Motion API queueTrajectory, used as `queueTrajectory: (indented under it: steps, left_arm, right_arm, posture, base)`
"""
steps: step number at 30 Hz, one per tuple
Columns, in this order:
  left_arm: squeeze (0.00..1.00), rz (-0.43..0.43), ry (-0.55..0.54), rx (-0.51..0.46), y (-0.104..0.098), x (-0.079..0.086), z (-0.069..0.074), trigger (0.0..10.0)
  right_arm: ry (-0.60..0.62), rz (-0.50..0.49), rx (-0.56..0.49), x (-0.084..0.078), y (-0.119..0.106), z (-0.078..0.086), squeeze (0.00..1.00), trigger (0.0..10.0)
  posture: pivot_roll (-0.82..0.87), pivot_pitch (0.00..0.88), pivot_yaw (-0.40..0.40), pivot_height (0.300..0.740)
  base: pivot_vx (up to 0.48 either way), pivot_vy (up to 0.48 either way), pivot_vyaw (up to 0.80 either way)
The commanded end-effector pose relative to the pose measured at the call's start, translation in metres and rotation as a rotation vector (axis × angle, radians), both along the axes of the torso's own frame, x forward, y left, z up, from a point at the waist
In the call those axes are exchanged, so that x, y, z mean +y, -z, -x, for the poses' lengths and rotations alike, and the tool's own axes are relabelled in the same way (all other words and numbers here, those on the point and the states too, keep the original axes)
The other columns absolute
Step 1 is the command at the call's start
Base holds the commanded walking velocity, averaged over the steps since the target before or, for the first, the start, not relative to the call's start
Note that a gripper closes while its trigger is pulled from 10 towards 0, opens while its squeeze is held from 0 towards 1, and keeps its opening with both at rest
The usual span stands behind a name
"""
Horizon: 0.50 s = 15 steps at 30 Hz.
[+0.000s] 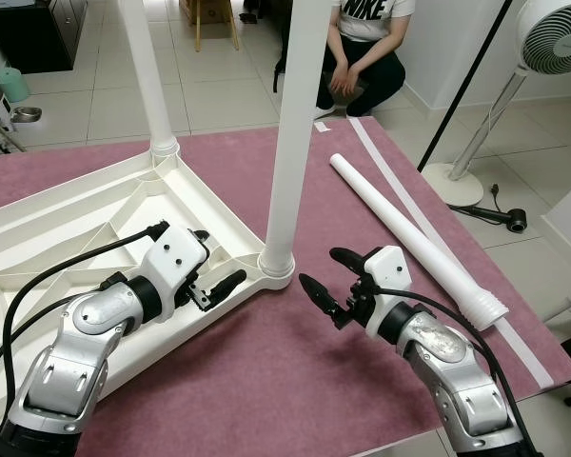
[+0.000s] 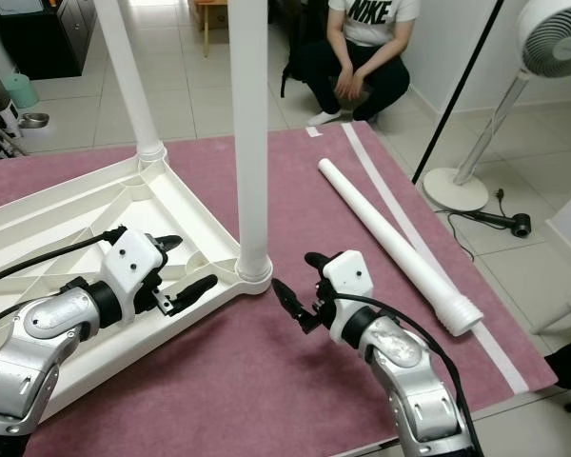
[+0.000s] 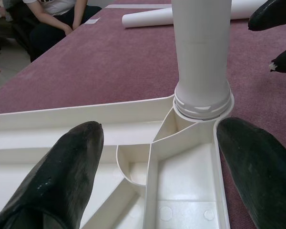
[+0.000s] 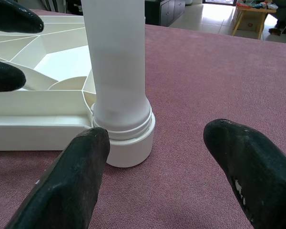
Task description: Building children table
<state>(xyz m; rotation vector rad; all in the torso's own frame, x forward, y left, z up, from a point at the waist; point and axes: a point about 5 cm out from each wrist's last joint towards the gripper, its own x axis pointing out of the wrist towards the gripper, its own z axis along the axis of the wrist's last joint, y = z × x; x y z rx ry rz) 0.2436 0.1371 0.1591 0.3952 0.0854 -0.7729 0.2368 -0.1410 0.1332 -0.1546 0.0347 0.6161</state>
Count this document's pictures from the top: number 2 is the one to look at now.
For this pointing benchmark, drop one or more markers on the black hair dryer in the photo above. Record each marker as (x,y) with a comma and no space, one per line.
(519,227)

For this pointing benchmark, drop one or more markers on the pink table cloth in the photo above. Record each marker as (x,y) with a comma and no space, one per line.
(247,381)

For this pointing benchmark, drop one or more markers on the black cabinet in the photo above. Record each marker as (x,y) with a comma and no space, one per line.
(43,38)

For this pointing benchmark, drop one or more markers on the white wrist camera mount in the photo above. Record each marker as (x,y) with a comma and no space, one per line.
(138,259)
(347,276)

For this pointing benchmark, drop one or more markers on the white plastic table top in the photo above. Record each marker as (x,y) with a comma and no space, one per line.
(57,209)

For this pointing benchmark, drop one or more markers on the clothes rack with dark clothes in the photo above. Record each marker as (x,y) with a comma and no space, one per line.
(0,124)

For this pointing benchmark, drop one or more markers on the metal pet bowl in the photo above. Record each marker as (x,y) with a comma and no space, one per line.
(34,120)

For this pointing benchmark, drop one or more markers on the white standing fan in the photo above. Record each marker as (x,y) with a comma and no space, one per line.
(452,190)

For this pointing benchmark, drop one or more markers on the seated person in white shirt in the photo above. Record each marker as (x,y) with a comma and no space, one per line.
(366,48)

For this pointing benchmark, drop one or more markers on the long white tape strip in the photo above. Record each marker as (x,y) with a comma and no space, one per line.
(376,167)

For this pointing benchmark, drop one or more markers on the white plastic table leg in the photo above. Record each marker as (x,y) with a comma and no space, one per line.
(250,124)
(395,243)
(128,67)

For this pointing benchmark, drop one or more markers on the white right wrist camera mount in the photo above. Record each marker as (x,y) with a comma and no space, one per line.
(347,276)

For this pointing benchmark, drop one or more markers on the black slanted pole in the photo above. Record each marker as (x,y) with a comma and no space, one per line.
(457,90)

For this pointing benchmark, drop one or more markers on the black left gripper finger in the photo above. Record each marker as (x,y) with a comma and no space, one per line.
(169,244)
(197,288)

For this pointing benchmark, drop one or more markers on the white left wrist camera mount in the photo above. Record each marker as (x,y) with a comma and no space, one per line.
(138,259)

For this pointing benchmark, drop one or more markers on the small white tape piece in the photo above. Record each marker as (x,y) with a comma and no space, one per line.
(315,131)

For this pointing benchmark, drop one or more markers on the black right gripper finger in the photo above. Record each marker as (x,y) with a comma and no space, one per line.
(317,260)
(287,300)

